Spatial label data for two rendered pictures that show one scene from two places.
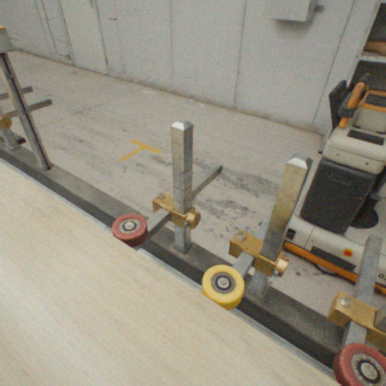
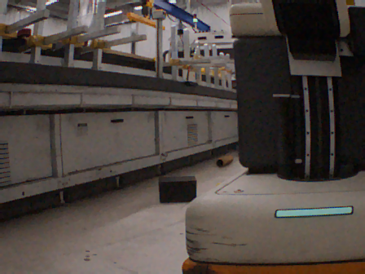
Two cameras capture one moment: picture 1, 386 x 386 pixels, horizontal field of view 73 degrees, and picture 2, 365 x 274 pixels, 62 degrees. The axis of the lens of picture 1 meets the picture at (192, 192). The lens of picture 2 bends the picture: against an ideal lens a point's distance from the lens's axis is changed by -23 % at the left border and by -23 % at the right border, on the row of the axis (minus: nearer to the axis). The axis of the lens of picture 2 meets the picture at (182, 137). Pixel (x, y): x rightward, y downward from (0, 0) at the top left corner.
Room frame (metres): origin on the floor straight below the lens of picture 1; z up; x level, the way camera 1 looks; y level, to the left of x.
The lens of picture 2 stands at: (0.57, -1.83, 0.45)
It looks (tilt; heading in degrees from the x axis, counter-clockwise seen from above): 3 degrees down; 78
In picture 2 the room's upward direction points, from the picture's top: 2 degrees counter-clockwise
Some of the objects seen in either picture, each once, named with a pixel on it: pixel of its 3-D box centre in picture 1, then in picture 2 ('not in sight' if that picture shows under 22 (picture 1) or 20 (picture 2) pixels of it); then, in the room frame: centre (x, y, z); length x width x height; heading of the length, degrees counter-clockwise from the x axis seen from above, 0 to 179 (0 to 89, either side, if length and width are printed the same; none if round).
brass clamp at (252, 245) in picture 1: (258, 254); (72, 40); (0.39, -0.16, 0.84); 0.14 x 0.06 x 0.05; 56
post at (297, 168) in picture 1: (270, 247); (71, 32); (0.38, -0.18, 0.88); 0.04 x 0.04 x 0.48; 56
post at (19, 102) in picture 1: (26, 118); (159, 46); (0.93, 0.64, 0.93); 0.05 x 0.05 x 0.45; 56
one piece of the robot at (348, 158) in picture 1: (357, 163); (316, 72); (1.20, -0.88, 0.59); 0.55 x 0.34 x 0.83; 146
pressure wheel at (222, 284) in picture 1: (221, 296); not in sight; (0.27, -0.06, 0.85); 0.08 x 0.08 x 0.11
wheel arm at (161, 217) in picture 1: (181, 201); (108, 44); (0.58, 0.03, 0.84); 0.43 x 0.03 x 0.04; 146
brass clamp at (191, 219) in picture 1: (176, 211); (100, 45); (0.53, 0.04, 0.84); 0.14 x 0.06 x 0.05; 56
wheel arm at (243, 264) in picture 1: (259, 239); (81, 39); (0.44, -0.17, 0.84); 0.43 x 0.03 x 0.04; 146
